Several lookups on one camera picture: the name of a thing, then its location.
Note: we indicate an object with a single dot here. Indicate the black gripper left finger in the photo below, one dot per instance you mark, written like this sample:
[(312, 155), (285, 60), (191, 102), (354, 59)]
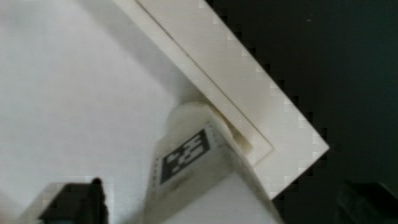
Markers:
[(77, 206)]

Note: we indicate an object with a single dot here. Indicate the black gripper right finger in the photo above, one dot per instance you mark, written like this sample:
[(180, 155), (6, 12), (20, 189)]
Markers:
[(367, 204)]

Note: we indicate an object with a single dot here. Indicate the white table leg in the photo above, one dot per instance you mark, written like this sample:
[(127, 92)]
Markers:
[(205, 190)]

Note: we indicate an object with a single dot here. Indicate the white square tabletop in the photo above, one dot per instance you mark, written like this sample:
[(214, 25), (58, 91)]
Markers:
[(106, 61)]

